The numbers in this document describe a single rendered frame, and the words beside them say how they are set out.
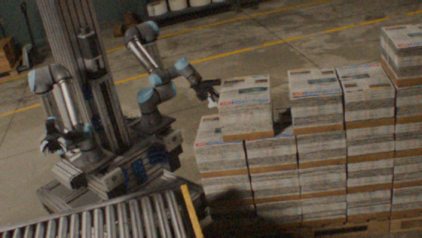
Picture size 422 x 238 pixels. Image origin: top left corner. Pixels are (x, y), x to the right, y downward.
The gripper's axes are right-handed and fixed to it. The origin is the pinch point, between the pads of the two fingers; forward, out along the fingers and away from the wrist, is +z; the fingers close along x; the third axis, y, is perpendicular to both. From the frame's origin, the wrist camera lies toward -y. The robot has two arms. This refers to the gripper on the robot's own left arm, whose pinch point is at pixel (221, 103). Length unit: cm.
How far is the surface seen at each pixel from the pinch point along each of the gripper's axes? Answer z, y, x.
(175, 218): 8, 25, 77
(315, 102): 23, -48, 18
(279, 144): 33.2, -17.2, 18.4
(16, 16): -217, 402, -520
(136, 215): -3, 43, 73
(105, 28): -78, 304, -575
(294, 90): 14.5, -40.9, 9.2
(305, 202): 78, -5, 18
